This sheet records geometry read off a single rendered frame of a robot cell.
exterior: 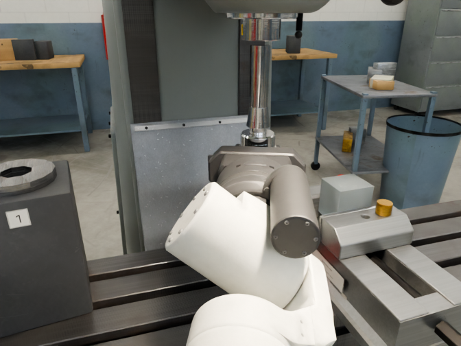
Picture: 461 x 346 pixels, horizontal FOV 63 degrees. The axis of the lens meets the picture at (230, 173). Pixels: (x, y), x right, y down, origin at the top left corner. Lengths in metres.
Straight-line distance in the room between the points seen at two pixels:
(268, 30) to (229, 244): 0.27
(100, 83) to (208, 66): 3.89
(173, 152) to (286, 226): 0.61
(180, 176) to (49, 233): 0.40
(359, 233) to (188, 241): 0.33
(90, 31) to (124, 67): 3.83
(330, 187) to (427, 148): 2.07
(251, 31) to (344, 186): 0.27
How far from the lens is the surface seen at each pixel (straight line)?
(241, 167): 0.37
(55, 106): 4.80
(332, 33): 5.41
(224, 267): 0.28
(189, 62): 0.84
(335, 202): 0.59
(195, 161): 0.85
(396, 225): 0.59
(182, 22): 0.84
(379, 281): 0.53
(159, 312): 0.56
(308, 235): 0.27
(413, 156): 2.66
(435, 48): 5.54
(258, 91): 0.48
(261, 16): 0.44
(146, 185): 0.83
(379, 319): 0.51
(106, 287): 0.62
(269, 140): 0.49
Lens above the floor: 1.31
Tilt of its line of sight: 23 degrees down
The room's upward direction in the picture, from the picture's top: straight up
